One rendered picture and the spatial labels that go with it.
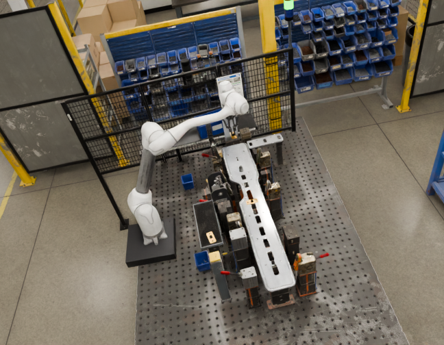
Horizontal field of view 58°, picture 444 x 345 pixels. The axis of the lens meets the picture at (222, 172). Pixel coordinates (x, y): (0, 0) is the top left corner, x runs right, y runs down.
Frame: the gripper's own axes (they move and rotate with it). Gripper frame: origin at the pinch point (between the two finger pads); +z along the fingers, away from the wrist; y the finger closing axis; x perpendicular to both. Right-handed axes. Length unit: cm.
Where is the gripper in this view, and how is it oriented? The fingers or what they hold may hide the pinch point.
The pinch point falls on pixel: (232, 131)
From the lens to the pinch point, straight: 299.2
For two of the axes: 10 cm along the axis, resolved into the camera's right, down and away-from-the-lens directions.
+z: 1.5, 7.2, 6.8
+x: -1.9, -6.5, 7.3
